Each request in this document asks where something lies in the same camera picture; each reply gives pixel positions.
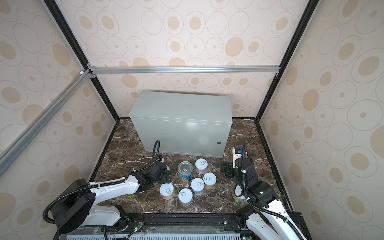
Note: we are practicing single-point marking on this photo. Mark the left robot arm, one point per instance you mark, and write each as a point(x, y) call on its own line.
point(79, 205)

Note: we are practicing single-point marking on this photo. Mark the pink can near cabinet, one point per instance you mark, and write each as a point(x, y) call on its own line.
point(201, 166)

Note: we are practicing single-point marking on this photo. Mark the black corner post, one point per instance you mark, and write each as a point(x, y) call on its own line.
point(302, 25)
point(60, 20)

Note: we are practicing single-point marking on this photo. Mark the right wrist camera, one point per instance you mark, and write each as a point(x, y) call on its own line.
point(237, 156)

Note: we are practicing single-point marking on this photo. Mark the left diagonal aluminium rail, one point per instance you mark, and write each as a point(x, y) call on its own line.
point(27, 136)

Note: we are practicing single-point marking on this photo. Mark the open blue label can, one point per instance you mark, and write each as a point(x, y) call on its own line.
point(185, 170)

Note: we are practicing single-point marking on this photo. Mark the yellow label white-lid can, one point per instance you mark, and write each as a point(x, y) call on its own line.
point(167, 191)

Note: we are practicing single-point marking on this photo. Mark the blue label white-lid can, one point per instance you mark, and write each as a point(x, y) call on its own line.
point(197, 186)

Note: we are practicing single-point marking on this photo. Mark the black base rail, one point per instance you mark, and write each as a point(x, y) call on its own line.
point(175, 227)

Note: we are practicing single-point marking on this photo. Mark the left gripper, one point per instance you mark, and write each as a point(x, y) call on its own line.
point(165, 177)

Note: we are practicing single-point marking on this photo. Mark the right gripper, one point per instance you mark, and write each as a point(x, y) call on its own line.
point(229, 168)

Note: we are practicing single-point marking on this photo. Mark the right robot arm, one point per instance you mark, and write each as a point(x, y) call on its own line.
point(264, 214)

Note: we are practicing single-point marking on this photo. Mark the green yellow label can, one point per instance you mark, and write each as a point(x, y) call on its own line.
point(129, 196)

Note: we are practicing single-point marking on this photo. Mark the right black corner post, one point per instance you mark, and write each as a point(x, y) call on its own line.
point(302, 25)

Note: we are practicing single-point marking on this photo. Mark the horizontal aluminium rail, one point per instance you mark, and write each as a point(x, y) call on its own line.
point(185, 70)

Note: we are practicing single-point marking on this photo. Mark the left black corner post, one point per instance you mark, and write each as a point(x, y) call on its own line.
point(60, 20)

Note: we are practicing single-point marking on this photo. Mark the peach label white-lid can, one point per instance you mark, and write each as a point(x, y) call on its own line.
point(210, 180)

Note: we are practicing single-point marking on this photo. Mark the pink label white-lid can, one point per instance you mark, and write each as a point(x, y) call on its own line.
point(185, 197)

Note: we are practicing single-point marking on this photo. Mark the green orange label can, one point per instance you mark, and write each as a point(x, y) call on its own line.
point(237, 194)

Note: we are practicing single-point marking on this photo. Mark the grey metal cabinet box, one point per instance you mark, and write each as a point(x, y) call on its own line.
point(185, 124)

